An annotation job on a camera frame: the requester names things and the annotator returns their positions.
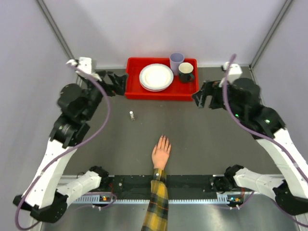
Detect mannequin hand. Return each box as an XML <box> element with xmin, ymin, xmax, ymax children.
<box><xmin>152</xmin><ymin>135</ymin><xmax>171</xmax><ymax>170</ymax></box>

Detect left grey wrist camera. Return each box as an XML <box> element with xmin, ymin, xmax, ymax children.
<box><xmin>66</xmin><ymin>57</ymin><xmax>102</xmax><ymax>82</ymax></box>

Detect aluminium frame rail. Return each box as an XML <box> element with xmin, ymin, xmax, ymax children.
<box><xmin>57</xmin><ymin>174</ymin><xmax>284</xmax><ymax>193</ymax></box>

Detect purple cable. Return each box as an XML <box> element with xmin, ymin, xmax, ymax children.
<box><xmin>14</xmin><ymin>64</ymin><xmax>112</xmax><ymax>230</ymax></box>
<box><xmin>221</xmin><ymin>53</ymin><xmax>308</xmax><ymax>227</ymax></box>

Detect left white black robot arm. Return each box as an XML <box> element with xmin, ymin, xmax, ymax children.
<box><xmin>13</xmin><ymin>71</ymin><xmax>128</xmax><ymax>223</ymax></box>

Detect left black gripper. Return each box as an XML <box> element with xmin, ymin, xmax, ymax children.
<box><xmin>82</xmin><ymin>70</ymin><xmax>128</xmax><ymax>121</ymax></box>

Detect upper white plate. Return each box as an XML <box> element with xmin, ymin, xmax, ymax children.
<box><xmin>139</xmin><ymin>64</ymin><xmax>174</xmax><ymax>85</ymax></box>

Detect lower white plate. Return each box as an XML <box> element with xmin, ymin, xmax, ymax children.
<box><xmin>140</xmin><ymin>82</ymin><xmax>170</xmax><ymax>92</ymax></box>

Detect yellow plaid sleeve forearm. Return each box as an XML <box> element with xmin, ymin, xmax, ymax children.
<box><xmin>141</xmin><ymin>169</ymin><xmax>168</xmax><ymax>231</ymax></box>

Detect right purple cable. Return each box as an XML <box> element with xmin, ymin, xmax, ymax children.
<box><xmin>221</xmin><ymin>53</ymin><xmax>308</xmax><ymax>227</ymax></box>

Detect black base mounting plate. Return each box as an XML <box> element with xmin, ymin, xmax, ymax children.
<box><xmin>81</xmin><ymin>174</ymin><xmax>254</xmax><ymax>199</ymax></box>

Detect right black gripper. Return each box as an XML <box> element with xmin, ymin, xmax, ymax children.
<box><xmin>192</xmin><ymin>77</ymin><xmax>245</xmax><ymax>120</ymax></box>

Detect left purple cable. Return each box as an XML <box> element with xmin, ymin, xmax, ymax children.
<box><xmin>14</xmin><ymin>64</ymin><xmax>112</xmax><ymax>230</ymax></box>

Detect dark green mug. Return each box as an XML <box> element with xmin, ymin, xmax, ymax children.
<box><xmin>178</xmin><ymin>62</ymin><xmax>195</xmax><ymax>83</ymax></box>

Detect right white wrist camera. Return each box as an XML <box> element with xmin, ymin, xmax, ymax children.
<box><xmin>221</xmin><ymin>62</ymin><xmax>243</xmax><ymax>84</ymax></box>

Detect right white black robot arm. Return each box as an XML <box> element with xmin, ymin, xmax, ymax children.
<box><xmin>192</xmin><ymin>78</ymin><xmax>308</xmax><ymax>216</ymax></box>

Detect white plate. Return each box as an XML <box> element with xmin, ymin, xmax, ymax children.
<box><xmin>140</xmin><ymin>82</ymin><xmax>170</xmax><ymax>92</ymax></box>
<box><xmin>139</xmin><ymin>64</ymin><xmax>174</xmax><ymax>85</ymax></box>

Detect lavender plastic cup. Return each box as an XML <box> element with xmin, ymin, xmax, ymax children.
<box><xmin>169</xmin><ymin>52</ymin><xmax>185</xmax><ymax>76</ymax></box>

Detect grey slotted cable duct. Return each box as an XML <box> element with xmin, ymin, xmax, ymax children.
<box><xmin>72</xmin><ymin>193</ymin><xmax>244</xmax><ymax>205</ymax></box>

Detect red plastic tray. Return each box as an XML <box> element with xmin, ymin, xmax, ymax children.
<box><xmin>125</xmin><ymin>57</ymin><xmax>199</xmax><ymax>101</ymax></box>

